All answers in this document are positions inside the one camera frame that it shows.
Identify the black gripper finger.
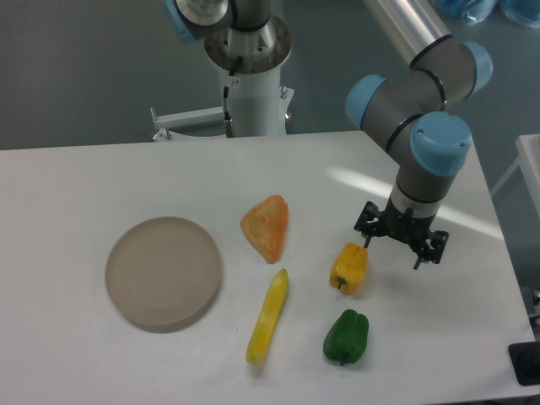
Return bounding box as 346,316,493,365
354,201,385,248
411,230,449,270

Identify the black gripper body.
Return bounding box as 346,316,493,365
380,199,435,249

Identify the yellow bell pepper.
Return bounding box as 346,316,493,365
329,242,369,294

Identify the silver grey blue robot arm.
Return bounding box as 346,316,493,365
164,1,493,263

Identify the green bell pepper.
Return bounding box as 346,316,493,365
322,309,370,365

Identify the orange toast slice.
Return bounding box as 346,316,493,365
240,194,289,263

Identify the white side table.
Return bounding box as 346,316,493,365
489,133,539,201

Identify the black device at table edge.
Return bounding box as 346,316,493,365
508,341,540,386

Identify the beige round plate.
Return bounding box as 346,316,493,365
105,217,223,333

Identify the blue plastic bag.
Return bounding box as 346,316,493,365
499,0,539,29
429,0,496,25

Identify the blue plastic bag right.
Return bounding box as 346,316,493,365
499,0,539,29

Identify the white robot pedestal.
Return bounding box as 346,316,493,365
150,15,294,142

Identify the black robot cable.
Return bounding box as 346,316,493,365
222,55,245,138

